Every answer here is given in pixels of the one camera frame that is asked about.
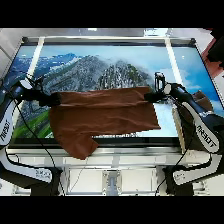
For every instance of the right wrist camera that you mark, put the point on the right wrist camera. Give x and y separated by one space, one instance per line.
159 80

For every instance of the brown T-shirt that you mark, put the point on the brown T-shirt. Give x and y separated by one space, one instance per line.
103 115

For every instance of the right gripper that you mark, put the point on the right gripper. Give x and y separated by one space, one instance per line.
156 96

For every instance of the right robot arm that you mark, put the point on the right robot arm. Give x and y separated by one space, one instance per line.
204 130

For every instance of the brown garment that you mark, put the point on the brown garment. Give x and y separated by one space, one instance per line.
204 100

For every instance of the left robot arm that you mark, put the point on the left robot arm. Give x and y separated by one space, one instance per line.
5 128

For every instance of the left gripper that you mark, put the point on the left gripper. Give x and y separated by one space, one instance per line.
50 99

